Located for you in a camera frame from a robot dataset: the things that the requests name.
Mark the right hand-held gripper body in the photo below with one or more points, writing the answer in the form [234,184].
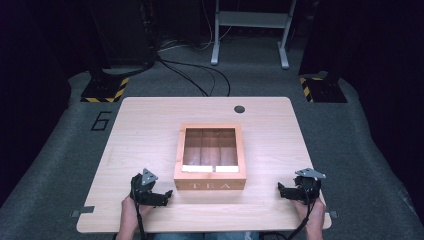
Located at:
[308,186]

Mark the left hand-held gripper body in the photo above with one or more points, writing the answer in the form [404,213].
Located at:
[142,190]

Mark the white tea packet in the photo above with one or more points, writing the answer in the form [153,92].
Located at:
[227,169]
[196,168]

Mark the wooden tea box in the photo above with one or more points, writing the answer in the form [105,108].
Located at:
[210,184]

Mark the person's left hand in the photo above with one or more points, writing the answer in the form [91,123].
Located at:
[130,211]

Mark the person's right hand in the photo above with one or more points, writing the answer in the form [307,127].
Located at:
[311,213]

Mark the grey tape strip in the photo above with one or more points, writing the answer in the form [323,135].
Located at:
[82,211]
[333,214]

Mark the black stand base striped edge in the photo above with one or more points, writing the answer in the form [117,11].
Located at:
[103,90]
[325,90]

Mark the black equipment cabinet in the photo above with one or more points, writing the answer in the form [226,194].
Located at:
[123,31]

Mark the white metal desk frame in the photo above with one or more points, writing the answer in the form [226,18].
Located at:
[253,19]

